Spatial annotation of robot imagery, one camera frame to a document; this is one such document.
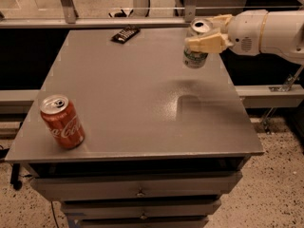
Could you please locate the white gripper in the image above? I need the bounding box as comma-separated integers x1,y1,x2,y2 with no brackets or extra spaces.
184,9,268,56

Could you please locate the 7up soda can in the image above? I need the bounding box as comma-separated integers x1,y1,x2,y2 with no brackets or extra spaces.
183,18,212,69

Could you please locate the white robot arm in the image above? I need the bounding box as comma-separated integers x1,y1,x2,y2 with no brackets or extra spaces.
185,9,304,65

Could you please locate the dark rxbar chocolate bar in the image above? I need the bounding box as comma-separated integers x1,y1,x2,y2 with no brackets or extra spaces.
111,26,141,44

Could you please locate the red coca-cola can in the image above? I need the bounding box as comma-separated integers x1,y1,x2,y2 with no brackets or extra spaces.
40,94,85,149

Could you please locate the grey drawer cabinet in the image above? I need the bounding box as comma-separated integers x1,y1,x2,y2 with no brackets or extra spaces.
7,28,263,228

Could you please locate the top grey drawer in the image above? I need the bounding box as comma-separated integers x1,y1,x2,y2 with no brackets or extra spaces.
31,171,242,201

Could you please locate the grey drawer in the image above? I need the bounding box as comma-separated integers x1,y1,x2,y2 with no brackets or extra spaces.
31,171,242,201
62,199,221,219

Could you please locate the middle grey drawer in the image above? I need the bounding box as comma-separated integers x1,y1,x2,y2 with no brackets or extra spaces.
62,199,221,219

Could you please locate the black stand foot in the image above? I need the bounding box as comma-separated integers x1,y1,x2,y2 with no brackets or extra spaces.
10,163,22,191

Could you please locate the grey metal railing frame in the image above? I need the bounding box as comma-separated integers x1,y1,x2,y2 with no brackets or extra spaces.
0,0,303,29

